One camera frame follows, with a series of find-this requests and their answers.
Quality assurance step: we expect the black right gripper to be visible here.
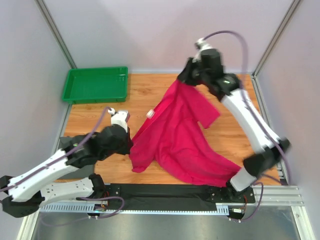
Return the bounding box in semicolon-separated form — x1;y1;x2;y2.
177;56;211;86

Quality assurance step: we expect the magenta t shirt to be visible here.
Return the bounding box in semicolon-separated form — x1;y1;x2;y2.
129;80;240;187

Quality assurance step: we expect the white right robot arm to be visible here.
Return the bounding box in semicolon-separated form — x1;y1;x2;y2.
178;47;290;202

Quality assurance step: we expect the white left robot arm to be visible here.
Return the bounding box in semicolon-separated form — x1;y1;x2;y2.
0;124;133;218

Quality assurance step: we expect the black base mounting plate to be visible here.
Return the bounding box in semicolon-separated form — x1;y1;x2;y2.
105;183;256;204

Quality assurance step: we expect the green plastic tray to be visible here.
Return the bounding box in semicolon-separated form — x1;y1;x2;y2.
62;66;128;105

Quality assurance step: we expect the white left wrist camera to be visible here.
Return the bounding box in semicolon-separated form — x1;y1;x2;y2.
109;110;130;133

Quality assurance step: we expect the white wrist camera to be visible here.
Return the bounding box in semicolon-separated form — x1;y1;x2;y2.
194;38;213;54
109;110;130;133

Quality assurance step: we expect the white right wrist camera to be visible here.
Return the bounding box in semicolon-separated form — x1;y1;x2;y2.
194;38;213;54

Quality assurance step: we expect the right aluminium corner post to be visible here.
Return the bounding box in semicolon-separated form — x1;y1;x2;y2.
251;0;304;77

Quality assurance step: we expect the aluminium corner post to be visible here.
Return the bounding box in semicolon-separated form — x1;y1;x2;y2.
251;0;304;77
35;0;77;69

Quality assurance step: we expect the aluminium front frame rail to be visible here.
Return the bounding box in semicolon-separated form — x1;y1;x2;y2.
17;182;316;240

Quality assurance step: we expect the left aluminium corner post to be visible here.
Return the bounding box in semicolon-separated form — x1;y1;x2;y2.
35;0;77;69

